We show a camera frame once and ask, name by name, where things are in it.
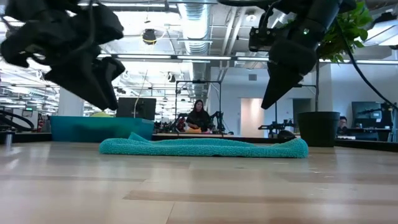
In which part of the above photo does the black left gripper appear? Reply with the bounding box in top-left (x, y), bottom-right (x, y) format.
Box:
top-left (0, 6), bottom-right (126, 111)

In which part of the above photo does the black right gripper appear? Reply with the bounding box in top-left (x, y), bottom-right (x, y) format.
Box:
top-left (261, 9), bottom-right (343, 110)

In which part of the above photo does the teal microfiber towel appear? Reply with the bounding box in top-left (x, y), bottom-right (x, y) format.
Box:
top-left (99, 131), bottom-right (310, 159)

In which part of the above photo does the white pillar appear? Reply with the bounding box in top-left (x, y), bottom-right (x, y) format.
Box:
top-left (57, 86), bottom-right (85, 117)

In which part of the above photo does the black dome-shaped object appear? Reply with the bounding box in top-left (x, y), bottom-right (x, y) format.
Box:
top-left (277, 129), bottom-right (296, 140)

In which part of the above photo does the black background monitor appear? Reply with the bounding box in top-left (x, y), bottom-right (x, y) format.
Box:
top-left (116, 97), bottom-right (157, 121)
top-left (351, 101), bottom-right (382, 128)

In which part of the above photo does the blue plastic bin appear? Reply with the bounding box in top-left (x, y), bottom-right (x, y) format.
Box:
top-left (50, 115), bottom-right (155, 143)

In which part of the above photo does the black plant pot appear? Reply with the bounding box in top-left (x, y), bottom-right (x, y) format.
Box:
top-left (297, 111), bottom-right (341, 148)

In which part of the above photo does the person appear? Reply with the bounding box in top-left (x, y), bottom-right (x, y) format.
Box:
top-left (185, 99), bottom-right (214, 133)
top-left (337, 116), bottom-right (348, 136)

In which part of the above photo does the green leafy potted tree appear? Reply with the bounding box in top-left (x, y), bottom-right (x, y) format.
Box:
top-left (314, 0), bottom-right (374, 113)

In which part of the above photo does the silver metal cylinder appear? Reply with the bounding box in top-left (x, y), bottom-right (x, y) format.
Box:
top-left (4, 130), bottom-right (15, 147)

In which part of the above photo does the black metal frame stand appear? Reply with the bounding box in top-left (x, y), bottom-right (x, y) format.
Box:
top-left (275, 83), bottom-right (317, 125)
top-left (175, 80), bottom-right (222, 125)

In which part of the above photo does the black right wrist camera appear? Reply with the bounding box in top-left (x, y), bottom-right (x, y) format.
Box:
top-left (248, 26), bottom-right (282, 53)

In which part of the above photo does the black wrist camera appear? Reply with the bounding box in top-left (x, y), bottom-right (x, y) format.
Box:
top-left (248, 26), bottom-right (282, 53)
top-left (90, 3), bottom-right (125, 44)

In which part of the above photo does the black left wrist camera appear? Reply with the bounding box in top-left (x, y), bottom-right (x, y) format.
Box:
top-left (90, 3), bottom-right (125, 44)

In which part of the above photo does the black ceiling cable reel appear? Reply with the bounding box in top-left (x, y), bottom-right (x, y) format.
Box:
top-left (142, 28), bottom-right (158, 45)

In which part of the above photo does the black cable loop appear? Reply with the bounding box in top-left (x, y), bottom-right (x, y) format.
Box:
top-left (0, 109), bottom-right (35, 131)

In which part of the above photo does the black right camera cable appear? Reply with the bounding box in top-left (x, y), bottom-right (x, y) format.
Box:
top-left (335, 17), bottom-right (398, 111)

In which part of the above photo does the black aluminium table frame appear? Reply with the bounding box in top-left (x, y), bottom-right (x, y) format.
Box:
top-left (0, 132), bottom-right (398, 152)

